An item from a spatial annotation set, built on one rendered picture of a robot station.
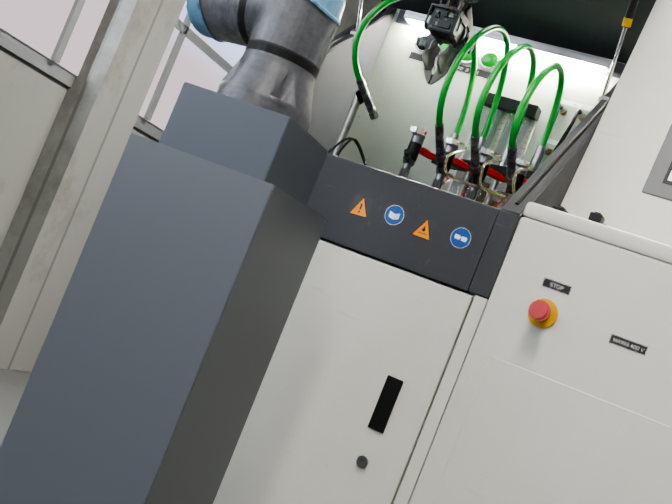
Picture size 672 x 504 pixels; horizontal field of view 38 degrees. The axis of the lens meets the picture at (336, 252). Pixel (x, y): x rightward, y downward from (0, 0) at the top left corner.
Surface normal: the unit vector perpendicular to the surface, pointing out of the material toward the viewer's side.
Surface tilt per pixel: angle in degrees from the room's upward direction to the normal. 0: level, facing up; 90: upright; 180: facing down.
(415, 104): 90
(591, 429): 90
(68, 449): 90
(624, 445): 90
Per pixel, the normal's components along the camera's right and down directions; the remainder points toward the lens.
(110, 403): -0.29, -0.17
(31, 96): 0.88, 0.33
